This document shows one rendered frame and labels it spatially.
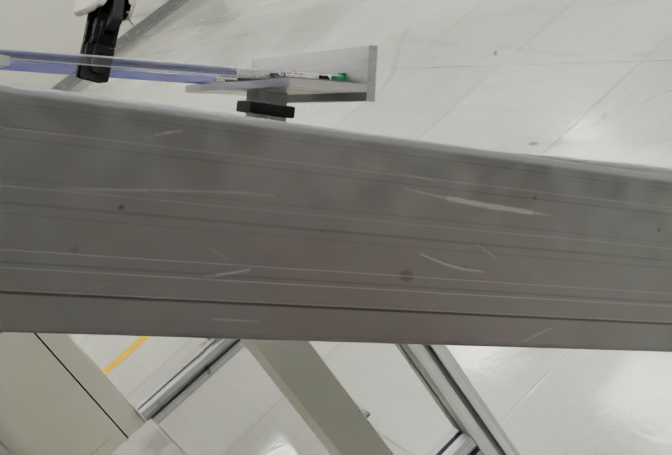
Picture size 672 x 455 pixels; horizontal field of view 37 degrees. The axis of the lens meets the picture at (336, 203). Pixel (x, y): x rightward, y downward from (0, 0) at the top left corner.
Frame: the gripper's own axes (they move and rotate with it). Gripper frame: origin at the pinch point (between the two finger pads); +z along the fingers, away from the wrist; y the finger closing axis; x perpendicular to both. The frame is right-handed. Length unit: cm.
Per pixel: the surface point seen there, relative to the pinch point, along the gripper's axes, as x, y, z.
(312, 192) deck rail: -15, 90, 12
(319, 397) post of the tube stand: 38, 0, 36
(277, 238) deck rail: -16, 90, 13
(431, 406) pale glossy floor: 83, -36, 42
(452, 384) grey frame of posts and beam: 44, 20, 29
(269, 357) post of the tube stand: 29.5, 0.4, 31.1
